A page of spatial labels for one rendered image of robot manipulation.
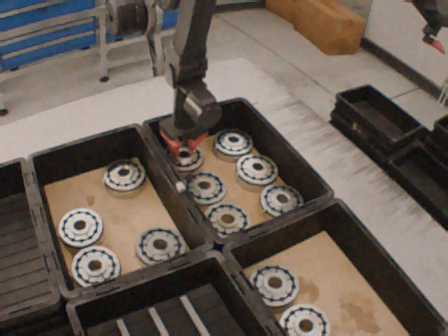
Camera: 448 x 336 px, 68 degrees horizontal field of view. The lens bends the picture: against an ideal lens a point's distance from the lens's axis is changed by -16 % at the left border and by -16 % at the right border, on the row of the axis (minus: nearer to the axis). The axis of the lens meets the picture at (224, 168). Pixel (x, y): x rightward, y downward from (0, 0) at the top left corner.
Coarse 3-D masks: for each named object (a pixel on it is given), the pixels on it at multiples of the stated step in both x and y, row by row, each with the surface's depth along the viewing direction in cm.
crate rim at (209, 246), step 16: (128, 128) 91; (64, 144) 85; (80, 144) 86; (32, 160) 80; (160, 160) 84; (32, 176) 76; (176, 192) 78; (48, 240) 65; (208, 240) 70; (176, 256) 67; (192, 256) 67; (128, 272) 63; (144, 272) 64; (64, 288) 59; (80, 288) 59; (96, 288) 60
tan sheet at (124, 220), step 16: (80, 176) 91; (96, 176) 92; (48, 192) 86; (64, 192) 87; (80, 192) 88; (96, 192) 88; (144, 192) 90; (64, 208) 84; (96, 208) 85; (112, 208) 86; (128, 208) 86; (144, 208) 87; (160, 208) 87; (112, 224) 82; (128, 224) 83; (144, 224) 84; (160, 224) 84; (112, 240) 79; (128, 240) 80; (64, 256) 74; (128, 256) 77
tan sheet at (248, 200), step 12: (204, 144) 105; (204, 168) 98; (216, 168) 99; (228, 168) 99; (228, 180) 96; (276, 180) 98; (228, 192) 93; (240, 192) 93; (252, 192) 94; (240, 204) 91; (252, 204) 91; (252, 216) 88
